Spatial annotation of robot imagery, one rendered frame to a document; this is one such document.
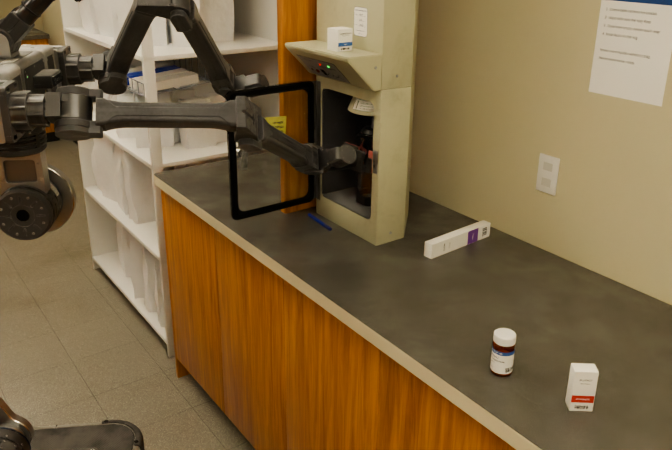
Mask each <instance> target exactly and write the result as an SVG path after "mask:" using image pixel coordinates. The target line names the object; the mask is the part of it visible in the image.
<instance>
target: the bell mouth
mask: <svg viewBox="0 0 672 450"><path fill-rule="evenodd" d="M348 110H349V111H350V112H352V113H354V114H358V115H364V116H374V106H373V104H372V103H371V102H370V101H366V100H363V99H360V98H357V97H353V98H352V100H351V102H350V104H349V106H348Z"/></svg>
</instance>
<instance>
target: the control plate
mask: <svg viewBox="0 0 672 450"><path fill-rule="evenodd" d="M297 56H298V57H299V58H300V59H301V60H302V61H303V63H304V64H305V65H306V66H307V67H308V68H309V69H310V70H311V71H312V72H313V73H315V74H318V75H322V76H325V77H329V78H332V79H336V80H339V81H343V82H346V83H350V82H349V81H348V80H347V79H346V77H345V76H344V75H343V74H342V73H341V72H340V71H339V70H338V68H337V67H336V66H335V65H334V64H332V63H328V62H324V61H320V60H316V59H312V58H308V57H304V56H300V55H297ZM319 63H320V64H321V65H322V66H320V65H319ZM327 66H329V67H330V68H328V67H327ZM311 68H313V69H314V70H312V69H311ZM316 69H318V70H319V71H320V73H318V72H317V71H316ZM320 69H321V70H324V71H325V72H326V73H327V75H325V74H324V73H323V72H322V71H321V70H320ZM328 72H329V73H330V74H329V75H328ZM333 74H335V75H336V76H333ZM338 75H339V76H340V77H339V78H338ZM350 84H351V83H350Z"/></svg>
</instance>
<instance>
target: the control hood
mask: <svg viewBox="0 0 672 450"><path fill-rule="evenodd" d="M285 47H286V48H287V49H288V50H289V51H290V52H291V54H292V55H293V56H294V57H295V58H296V59H297V60H298V61H299V62H300V63H301V64H302V65H303V66H304V68H305V69H306V70H307V71H308V72H309V73H311V74H315V73H313V72H312V71H311V70H310V69H309V68H308V67H307V66H306V65H305V64H304V63H303V61H302V60H301V59H300V58H299V57H298V56H297V55H300V56H304V57H308V58H312V59H316V60H320V61H324V62H328V63H332V64H334V65H335V66H336V67H337V68H338V70H339V71H340V72H341V73H342V74H343V75H344V76H345V77H346V79H347V80H348V81H349V82H350V83H351V84H350V83H346V82H343V81H339V80H336V79H332V78H329V77H325V76H322V75H318V74H315V75H318V76H322V77H325V78H329V79H332V80H336V81H339V82H343V83H346V84H350V85H353V86H357V87H360V88H364V89H367V90H371V91H374V92H375V91H380V90H381V65H382V55H381V54H378V53H374V52H369V51H365V50H360V49H355V48H352V51H343V52H336V51H331V50H327V42H323V41H318V40H310V41H298V42H287V43H285Z"/></svg>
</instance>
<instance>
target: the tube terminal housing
mask: <svg viewBox="0 0 672 450"><path fill-rule="evenodd" d="M354 6H357V7H365V8H368V21H367V38H365V37H360V36H355V35H354ZM418 15H419V0H317V40H318V41H323V42H327V28H330V27H347V28H353V36H352V48H355V49H360V50H365V51H369V52H374V53H378V54H381V55H382V65H381V90H380V91H375V92H374V91H371V90H367V89H364V88H360V87H357V86H353V85H350V84H346V83H343V82H339V81H336V80H332V79H329V78H325V77H322V76H318V75H316V80H317V81H320V82H321V146H322V90H323V89H330V90H334V91H337V92H340V93H344V94H347V95H350V96H353V97H357V98H360V99H363V100H366V101H370V102H371V103H372V104H373V106H374V128H373V150H376V151H378V173H377V174H374V173H372V193H371V217H370V219H366V218H364V217H362V216H360V215H358V214H356V213H354V212H352V211H350V210H348V209H346V208H344V207H342V206H341V205H339V204H337V203H335V202H333V201H331V200H329V199H327V198H325V197H324V196H323V195H324V194H322V174H321V175H320V200H319V199H317V198H316V213H318V214H319V215H321V216H323V217H325V218H327V219H328V220H330V221H332V222H334V223H336V224H337V225H339V226H341V227H343V228H344V229H346V230H348V231H350V232H352V233H353V234H355V235H357V236H359V237H361V238H362V239H364V240H366V241H368V242H370V243H371V244H373V245H375V246H378V245H381V244H384V243H388V242H391V241H394V240H398V239H401V238H404V234H405V229H406V223H407V218H408V208H409V189H410V170H411V150H412V131H413V112H414V92H415V73H416V53H417V34H418Z"/></svg>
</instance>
